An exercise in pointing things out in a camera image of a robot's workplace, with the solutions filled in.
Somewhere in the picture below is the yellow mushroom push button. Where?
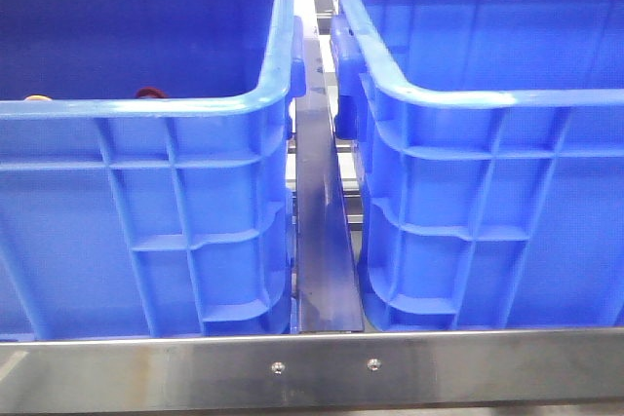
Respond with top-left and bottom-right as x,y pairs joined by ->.
24,95 -> 52,101

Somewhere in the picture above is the right rail screw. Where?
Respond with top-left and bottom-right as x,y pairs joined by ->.
367,359 -> 381,372

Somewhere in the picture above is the large blue crate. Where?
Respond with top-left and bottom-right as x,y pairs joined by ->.
336,0 -> 623,331
1,0 -> 305,342

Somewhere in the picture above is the large blue crate right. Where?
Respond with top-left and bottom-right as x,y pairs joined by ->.
336,0 -> 623,331

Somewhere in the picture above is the stainless steel front rail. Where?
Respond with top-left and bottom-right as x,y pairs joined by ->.
1,328 -> 623,414

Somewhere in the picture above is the metal divider rail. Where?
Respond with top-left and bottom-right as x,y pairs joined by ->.
295,32 -> 365,333

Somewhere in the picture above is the rail screw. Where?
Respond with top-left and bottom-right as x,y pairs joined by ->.
271,361 -> 285,374
367,359 -> 381,372

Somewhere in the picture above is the large blue crate left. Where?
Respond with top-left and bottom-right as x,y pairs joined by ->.
1,0 -> 305,342

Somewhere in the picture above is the left rail screw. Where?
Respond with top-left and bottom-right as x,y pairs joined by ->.
271,361 -> 285,374

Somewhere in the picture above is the red mushroom push button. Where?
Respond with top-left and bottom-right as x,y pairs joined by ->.
135,87 -> 167,99

